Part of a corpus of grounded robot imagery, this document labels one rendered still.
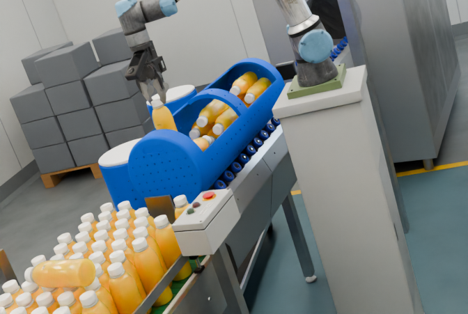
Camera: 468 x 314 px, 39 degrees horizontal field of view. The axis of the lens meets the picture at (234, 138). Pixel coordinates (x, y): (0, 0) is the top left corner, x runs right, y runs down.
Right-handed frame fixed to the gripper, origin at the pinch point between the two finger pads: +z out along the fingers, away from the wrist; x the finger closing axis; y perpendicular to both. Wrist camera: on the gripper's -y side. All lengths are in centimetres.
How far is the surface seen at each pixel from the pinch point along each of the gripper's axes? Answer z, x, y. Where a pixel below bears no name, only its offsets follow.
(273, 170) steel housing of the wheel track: 48, -14, 41
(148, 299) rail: 34, -21, -64
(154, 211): 31.5, 2.6, -19.1
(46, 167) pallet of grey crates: 112, 322, 256
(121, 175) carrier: 33, 44, 21
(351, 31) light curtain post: 18, -33, 128
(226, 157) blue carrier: 27.3, -13.6, 9.5
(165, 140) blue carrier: 10.2, -5.8, -11.1
